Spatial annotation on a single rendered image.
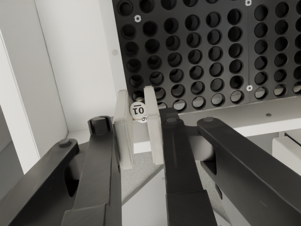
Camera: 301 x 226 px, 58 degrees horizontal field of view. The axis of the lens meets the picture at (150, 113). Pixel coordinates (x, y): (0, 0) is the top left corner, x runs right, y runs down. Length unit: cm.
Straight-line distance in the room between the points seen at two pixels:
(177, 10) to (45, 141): 16
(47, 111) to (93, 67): 7
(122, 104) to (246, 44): 13
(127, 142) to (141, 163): 116
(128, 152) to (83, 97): 17
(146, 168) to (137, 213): 24
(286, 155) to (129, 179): 105
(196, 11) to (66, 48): 14
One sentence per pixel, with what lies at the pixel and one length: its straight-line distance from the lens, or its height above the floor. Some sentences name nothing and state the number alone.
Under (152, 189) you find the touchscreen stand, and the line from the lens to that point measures 135.
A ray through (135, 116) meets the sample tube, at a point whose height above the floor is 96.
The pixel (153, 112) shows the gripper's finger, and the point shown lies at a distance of 15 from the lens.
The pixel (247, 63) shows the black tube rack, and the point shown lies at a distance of 26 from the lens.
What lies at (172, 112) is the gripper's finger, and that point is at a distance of 17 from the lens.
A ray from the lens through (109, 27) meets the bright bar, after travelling 29.
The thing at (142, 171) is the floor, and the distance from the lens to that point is 133.
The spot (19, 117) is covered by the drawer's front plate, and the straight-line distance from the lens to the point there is 24.
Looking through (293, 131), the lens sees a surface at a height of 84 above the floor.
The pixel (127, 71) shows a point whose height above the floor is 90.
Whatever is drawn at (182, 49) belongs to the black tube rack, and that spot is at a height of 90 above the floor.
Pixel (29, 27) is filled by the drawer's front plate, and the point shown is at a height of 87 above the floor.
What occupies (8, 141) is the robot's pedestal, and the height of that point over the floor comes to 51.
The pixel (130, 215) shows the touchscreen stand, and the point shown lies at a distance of 144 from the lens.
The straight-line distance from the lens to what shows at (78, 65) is 31.
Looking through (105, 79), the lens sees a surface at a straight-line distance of 31.
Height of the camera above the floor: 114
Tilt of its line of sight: 70 degrees down
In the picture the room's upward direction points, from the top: 169 degrees clockwise
